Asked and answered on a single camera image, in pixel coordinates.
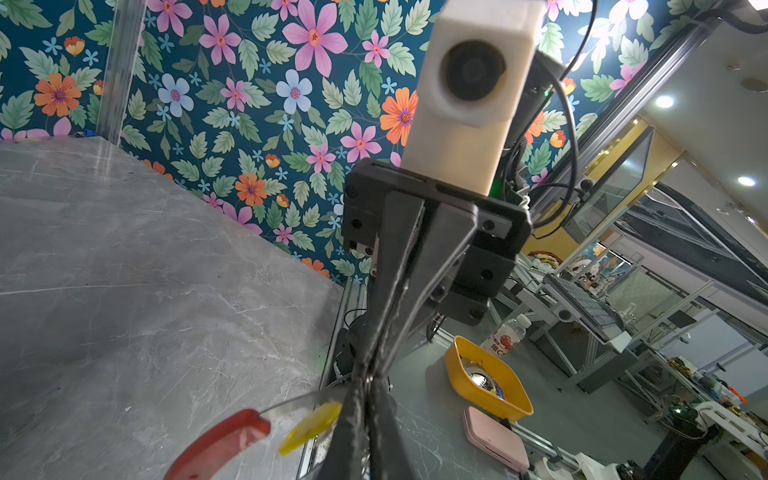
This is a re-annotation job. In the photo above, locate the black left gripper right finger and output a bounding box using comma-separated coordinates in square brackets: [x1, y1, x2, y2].
[367, 379, 416, 480]

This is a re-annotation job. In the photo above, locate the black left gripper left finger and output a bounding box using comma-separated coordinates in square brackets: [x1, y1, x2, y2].
[317, 378, 365, 480]

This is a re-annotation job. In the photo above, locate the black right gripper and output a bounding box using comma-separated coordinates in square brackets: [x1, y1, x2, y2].
[342, 159, 532, 378]

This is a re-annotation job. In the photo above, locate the silver keyring with keys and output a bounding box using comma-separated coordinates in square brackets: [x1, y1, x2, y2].
[165, 386, 347, 479]

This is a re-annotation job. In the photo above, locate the pink flat case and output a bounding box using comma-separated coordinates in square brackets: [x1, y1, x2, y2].
[462, 406, 530, 473]

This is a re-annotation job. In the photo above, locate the yellow plastic bowl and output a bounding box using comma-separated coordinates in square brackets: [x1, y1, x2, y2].
[444, 336, 534, 422]

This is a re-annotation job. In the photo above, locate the plastic drink bottle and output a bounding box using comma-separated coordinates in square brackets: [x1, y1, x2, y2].
[480, 314, 531, 358]

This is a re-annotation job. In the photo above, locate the black monitor screen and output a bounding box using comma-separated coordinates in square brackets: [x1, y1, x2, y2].
[564, 126, 655, 243]

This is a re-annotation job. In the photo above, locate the grey keyboard on stand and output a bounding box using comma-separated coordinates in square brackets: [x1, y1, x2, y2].
[542, 274, 632, 353]

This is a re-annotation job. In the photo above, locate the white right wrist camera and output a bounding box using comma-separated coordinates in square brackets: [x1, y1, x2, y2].
[401, 0, 545, 195]

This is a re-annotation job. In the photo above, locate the right camera black cable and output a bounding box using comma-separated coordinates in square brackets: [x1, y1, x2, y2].
[527, 0, 601, 232]

